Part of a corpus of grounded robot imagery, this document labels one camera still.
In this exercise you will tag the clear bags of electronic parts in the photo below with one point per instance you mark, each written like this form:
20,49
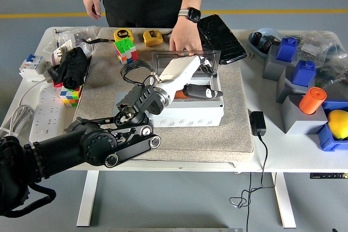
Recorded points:
326,47

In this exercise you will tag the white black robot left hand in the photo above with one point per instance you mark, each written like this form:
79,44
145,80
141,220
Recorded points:
176,70

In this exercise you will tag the small red block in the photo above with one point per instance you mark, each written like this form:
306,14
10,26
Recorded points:
57,84

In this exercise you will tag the black table control panel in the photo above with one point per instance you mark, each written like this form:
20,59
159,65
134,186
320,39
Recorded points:
326,175

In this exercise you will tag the white power strip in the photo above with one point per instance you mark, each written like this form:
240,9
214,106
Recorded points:
46,107

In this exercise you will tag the black wrist watch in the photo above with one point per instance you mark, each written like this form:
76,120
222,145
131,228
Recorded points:
193,14

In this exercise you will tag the grey-blue bowl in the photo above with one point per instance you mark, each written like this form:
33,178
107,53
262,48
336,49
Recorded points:
258,51

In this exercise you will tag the grey plastic junction box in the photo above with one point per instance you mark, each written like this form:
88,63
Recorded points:
187,115

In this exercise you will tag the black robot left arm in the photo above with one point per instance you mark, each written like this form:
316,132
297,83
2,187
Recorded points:
95,142

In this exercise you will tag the colourful puzzle cube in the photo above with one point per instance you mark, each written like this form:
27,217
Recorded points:
125,48
70,97

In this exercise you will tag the orange cylinder battery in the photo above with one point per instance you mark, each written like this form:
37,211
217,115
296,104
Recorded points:
179,95
311,101

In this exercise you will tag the grey-brown mat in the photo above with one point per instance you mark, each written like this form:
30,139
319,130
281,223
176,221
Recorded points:
204,139

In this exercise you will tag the white table leg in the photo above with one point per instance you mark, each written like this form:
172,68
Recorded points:
284,202
88,199

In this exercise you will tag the glossy black case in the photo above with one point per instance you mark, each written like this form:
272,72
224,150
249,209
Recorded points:
225,41

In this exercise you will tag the round yellow tape measure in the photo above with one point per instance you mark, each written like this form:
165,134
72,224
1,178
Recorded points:
123,35

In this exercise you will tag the black power adapter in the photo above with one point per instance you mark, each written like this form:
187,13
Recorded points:
257,123

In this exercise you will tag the blue plastic block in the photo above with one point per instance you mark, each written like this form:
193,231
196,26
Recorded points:
303,75
286,50

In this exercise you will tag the square yellow tape measure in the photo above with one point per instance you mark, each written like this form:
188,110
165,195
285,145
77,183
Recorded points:
152,38

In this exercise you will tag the yellow lemon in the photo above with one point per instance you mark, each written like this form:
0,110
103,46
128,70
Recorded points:
338,124

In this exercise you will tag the person's left hand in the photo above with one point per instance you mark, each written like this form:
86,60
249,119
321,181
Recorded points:
186,37

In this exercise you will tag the grey holder block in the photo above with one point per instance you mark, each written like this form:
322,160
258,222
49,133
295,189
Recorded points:
284,88
299,123
272,69

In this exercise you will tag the black cloth bundle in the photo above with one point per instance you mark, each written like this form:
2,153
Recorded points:
72,66

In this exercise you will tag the blue plastic bin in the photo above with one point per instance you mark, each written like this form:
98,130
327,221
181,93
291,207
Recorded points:
329,141

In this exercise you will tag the person's right hand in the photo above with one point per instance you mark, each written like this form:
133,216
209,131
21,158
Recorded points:
92,2

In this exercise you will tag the black cylindrical capacitor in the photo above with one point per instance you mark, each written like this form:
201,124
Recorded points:
257,38

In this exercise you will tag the clear plastic parts bags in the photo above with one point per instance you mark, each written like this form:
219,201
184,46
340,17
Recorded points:
81,35

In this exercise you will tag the white blue circuit breaker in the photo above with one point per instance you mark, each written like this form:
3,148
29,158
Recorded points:
30,66

